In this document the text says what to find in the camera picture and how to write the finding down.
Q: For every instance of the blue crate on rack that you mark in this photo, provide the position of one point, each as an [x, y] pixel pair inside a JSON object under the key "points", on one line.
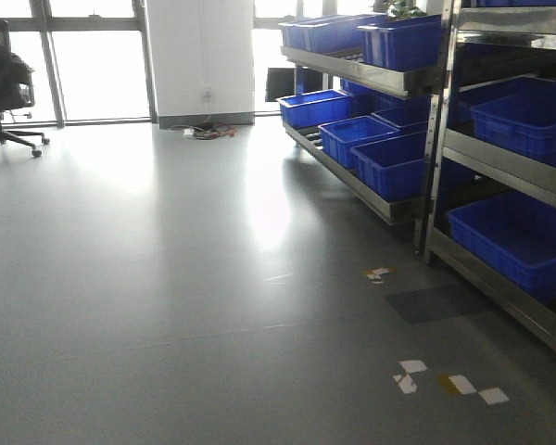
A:
{"points": [[402, 45]]}

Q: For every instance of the steel flow rack with rollers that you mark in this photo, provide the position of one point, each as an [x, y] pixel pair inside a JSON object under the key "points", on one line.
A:
{"points": [[403, 85]]}

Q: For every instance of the black office chair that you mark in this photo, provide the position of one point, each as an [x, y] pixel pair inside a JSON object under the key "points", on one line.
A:
{"points": [[16, 92]]}

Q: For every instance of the steel side shelving rack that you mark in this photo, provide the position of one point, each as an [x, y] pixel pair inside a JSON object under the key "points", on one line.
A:
{"points": [[491, 198]]}

